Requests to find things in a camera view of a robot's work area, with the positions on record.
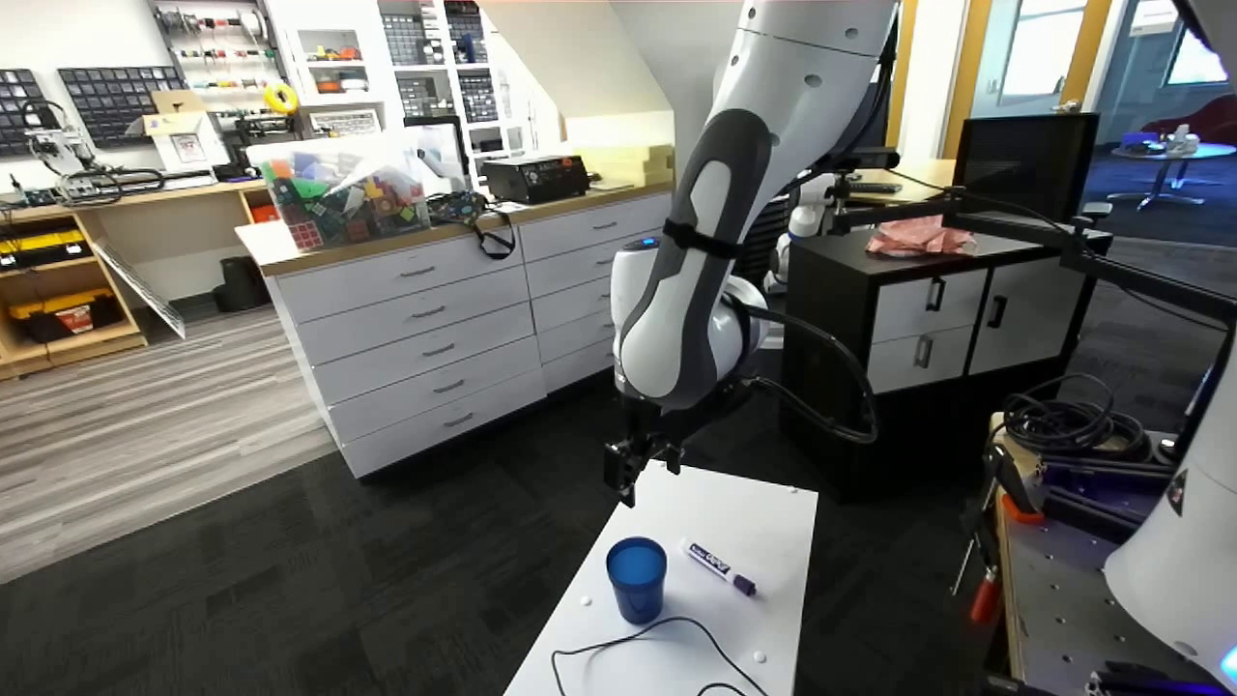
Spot white shelf unit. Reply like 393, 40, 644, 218
262, 0, 535, 189

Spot round background table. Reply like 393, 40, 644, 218
1111, 118, 1237, 218

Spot black headphones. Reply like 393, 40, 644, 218
456, 201, 521, 265

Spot wooden workbench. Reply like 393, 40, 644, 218
0, 174, 277, 388

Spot black bin under bench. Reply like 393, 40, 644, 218
210, 250, 276, 317

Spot blue plastic cup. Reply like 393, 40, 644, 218
602, 535, 674, 631

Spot black horizontal bar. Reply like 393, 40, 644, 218
946, 207, 1237, 329

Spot thin black table cable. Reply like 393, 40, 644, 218
547, 612, 772, 696

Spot robot mount table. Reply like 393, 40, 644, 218
992, 505, 1170, 696

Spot blue box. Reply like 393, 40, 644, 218
1036, 454, 1184, 536

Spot pink cloth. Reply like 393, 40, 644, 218
862, 213, 977, 263

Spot orange handled clamp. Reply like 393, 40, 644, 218
958, 495, 1019, 639

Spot small black pegboard panel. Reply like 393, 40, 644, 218
0, 64, 61, 166

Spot white drawer cabinet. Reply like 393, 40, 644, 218
258, 182, 686, 482

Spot black box device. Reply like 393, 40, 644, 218
479, 148, 601, 207

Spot black computer monitor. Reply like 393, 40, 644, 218
954, 109, 1104, 224

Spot small parts organizer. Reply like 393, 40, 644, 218
147, 0, 290, 125

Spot black cabinet with white drawers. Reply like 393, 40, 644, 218
778, 224, 1102, 436

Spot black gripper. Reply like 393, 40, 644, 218
602, 390, 726, 510

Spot yellow window frame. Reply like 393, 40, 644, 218
884, 0, 1116, 130

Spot large black pegboard panel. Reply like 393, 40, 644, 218
54, 63, 187, 149

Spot white picture frame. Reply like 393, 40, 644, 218
139, 109, 237, 178

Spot black camera on stand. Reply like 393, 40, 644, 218
807, 143, 906, 207

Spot purple and white marker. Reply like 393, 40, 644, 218
681, 536, 760, 604

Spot yellow tape dispenser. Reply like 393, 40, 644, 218
258, 82, 311, 127

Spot coiled black cables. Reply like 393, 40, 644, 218
996, 379, 1157, 470

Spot clear bin of colourful items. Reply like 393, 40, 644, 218
246, 130, 433, 256

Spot leaning white board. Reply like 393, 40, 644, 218
86, 233, 195, 347

